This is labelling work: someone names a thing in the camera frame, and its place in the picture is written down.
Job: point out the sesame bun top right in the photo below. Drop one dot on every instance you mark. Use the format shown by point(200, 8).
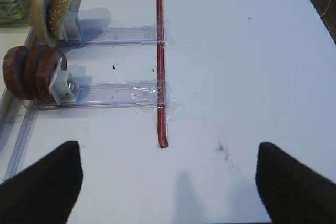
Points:
point(58, 12)

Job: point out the white pusher block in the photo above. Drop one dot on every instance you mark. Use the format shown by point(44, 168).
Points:
point(72, 28)
point(63, 87)

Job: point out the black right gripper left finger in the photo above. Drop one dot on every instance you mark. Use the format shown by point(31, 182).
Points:
point(47, 190)

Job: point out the sesame bun top left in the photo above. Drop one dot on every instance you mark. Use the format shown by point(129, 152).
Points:
point(39, 21)

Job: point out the clear rail track upper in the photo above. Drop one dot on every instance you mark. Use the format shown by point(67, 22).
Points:
point(146, 35)

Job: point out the white pusher block upper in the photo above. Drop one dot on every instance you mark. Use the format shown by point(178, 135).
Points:
point(72, 28)

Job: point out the red strip on table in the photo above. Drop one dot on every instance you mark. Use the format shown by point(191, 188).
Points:
point(160, 58)

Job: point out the brown meat patty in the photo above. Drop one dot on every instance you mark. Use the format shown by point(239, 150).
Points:
point(47, 64)
point(13, 68)
point(30, 70)

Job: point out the clear long divider rail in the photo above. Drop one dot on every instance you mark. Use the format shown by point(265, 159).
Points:
point(15, 133)

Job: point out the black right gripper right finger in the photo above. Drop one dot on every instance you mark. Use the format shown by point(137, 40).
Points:
point(290, 191)

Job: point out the sesame bun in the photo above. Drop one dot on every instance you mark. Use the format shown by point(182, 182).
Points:
point(58, 12)
point(39, 21)

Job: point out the clear rail track lower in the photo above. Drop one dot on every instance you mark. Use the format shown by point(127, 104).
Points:
point(146, 94)

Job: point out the clear rail track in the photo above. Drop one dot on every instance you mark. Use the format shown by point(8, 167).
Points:
point(146, 94)
point(146, 35)

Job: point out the white pusher block lower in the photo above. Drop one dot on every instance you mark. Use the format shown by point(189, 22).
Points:
point(63, 87)

